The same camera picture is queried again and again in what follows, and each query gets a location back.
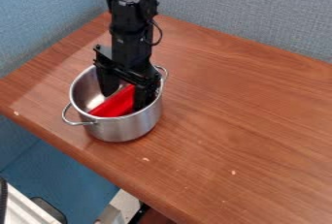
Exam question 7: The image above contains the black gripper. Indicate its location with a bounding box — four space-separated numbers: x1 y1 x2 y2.
93 27 160 111

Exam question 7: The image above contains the red block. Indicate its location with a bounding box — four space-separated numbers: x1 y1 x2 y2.
88 84 135 117

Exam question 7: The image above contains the stainless steel pot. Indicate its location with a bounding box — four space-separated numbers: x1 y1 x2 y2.
61 66 168 143

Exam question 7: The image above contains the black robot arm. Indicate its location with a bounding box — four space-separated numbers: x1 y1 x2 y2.
93 0 160 111

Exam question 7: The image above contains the dark chair part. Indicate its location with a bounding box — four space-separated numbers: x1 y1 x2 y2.
31 197 67 224

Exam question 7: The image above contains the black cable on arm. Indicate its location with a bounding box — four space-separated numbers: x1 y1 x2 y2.
144 19 163 48

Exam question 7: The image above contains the table leg frame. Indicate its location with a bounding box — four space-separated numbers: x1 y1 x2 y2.
95 188 174 224

